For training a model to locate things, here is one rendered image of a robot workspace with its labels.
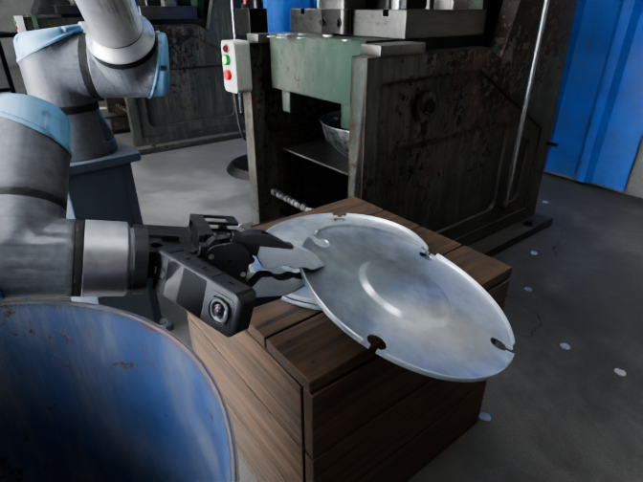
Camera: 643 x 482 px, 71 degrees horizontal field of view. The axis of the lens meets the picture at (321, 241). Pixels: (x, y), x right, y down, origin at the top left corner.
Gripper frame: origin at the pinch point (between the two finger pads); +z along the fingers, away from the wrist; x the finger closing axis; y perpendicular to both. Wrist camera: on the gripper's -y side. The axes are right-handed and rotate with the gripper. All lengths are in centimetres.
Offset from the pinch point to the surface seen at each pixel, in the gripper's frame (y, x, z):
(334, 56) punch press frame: 63, -24, 26
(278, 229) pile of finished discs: 27.5, 6.2, 6.2
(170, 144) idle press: 216, 38, 14
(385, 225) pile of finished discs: 21.3, 1.7, 23.8
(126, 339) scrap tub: -6.4, 3.7, -20.6
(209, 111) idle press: 229, 19, 35
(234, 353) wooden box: 10.0, 19.1, -4.2
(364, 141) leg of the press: 44, -9, 29
